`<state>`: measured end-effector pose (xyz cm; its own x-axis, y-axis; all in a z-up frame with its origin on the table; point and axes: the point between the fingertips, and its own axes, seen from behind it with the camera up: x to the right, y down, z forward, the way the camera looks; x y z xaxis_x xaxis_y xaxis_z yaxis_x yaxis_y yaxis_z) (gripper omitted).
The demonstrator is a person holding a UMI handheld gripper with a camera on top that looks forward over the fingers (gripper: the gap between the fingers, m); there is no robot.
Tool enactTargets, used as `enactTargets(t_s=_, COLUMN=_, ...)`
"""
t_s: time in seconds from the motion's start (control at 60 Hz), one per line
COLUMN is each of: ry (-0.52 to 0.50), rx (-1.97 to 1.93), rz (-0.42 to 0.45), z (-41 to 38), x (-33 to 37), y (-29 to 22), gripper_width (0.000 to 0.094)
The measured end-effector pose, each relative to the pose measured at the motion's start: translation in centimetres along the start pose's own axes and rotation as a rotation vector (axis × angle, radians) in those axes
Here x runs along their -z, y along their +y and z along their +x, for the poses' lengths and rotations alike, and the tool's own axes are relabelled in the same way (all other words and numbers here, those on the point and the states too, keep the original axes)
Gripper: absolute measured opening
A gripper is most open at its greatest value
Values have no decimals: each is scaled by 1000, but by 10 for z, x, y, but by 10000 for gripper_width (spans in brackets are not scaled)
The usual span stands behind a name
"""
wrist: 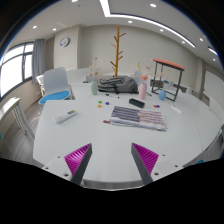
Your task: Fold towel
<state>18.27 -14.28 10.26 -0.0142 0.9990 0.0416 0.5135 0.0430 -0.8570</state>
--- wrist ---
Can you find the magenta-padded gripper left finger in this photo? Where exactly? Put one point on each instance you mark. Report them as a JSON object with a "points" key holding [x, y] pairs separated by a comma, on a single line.
{"points": [[77, 159]]}

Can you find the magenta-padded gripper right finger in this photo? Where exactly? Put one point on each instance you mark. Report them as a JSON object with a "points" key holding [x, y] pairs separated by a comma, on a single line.
{"points": [[146, 158]]}

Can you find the grey and pink striped towel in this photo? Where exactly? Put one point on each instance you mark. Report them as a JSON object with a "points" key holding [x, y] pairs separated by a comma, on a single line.
{"points": [[136, 117]]}

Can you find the white remote control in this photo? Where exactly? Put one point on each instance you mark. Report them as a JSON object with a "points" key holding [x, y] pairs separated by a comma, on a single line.
{"points": [[65, 116]]}

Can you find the black rectangular box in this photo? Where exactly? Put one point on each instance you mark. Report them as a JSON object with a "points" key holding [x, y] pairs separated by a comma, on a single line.
{"points": [[136, 103]]}

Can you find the orange round magnet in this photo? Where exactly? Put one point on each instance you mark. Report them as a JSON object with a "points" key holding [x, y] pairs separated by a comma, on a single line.
{"points": [[99, 106]]}

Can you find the white bar-shaped eraser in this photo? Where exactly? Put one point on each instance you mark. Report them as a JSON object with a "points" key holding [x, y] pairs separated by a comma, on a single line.
{"points": [[176, 109]]}

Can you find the green round magnet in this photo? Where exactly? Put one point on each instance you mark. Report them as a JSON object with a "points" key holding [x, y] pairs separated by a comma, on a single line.
{"points": [[100, 102]]}

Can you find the blue vase with dried flowers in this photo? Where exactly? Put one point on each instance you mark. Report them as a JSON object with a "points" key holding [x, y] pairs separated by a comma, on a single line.
{"points": [[162, 95]]}

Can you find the pink vase with dried flowers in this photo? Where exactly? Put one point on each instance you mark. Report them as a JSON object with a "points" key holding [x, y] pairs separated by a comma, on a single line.
{"points": [[142, 91]]}

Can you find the black and white marker pen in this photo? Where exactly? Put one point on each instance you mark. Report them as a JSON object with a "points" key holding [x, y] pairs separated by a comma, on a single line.
{"points": [[112, 96]]}

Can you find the green vase with dried flowers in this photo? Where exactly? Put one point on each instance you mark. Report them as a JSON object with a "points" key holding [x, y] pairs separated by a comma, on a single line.
{"points": [[94, 88]]}

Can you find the grey backpack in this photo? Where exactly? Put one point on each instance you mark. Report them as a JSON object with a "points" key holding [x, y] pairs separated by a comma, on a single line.
{"points": [[118, 85]]}

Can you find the white chair with blue cushion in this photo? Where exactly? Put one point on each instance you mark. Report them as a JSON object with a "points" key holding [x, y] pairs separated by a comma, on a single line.
{"points": [[55, 83]]}

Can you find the white side desk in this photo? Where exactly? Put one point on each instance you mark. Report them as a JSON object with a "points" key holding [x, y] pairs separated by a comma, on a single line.
{"points": [[10, 105]]}

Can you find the black-framed orange-topped side table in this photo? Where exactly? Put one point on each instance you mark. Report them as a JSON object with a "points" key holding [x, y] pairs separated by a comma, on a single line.
{"points": [[168, 64]]}

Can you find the grey curtain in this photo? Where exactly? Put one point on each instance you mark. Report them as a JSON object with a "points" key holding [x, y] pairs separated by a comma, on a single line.
{"points": [[38, 60]]}

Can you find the window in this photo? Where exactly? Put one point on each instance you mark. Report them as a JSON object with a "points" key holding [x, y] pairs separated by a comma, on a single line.
{"points": [[13, 70]]}

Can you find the wooden coat rack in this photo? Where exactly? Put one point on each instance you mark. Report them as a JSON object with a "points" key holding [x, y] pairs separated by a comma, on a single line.
{"points": [[117, 50]]}

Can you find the long ceiling light strip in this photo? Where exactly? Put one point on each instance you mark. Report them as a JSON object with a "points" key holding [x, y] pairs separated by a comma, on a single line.
{"points": [[140, 18]]}

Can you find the round ceiling spotlights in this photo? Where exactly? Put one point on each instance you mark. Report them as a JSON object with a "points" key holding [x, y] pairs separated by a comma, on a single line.
{"points": [[153, 5]]}

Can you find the round wall clock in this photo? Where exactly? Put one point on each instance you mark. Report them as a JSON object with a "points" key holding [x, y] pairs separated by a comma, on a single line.
{"points": [[64, 41]]}

